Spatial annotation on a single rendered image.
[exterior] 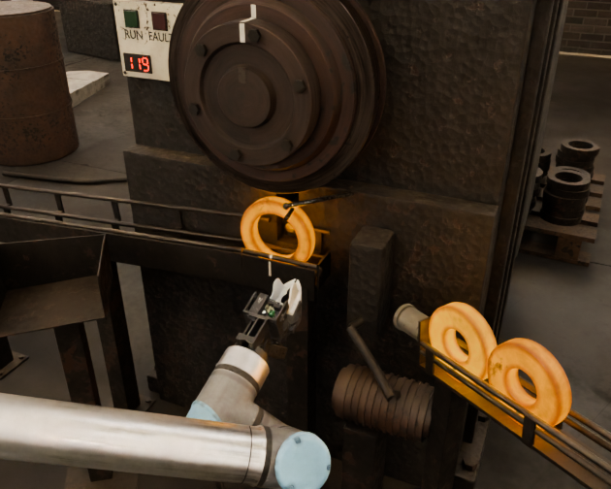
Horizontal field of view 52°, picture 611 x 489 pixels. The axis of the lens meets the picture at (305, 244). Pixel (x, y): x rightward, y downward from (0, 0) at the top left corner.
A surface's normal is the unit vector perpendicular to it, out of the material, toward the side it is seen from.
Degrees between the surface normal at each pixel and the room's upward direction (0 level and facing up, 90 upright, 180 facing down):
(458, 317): 90
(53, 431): 46
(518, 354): 90
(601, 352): 0
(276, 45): 90
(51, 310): 5
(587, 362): 0
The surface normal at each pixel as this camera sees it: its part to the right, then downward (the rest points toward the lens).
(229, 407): 0.49, -0.40
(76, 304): -0.08, -0.86
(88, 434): 0.33, -0.29
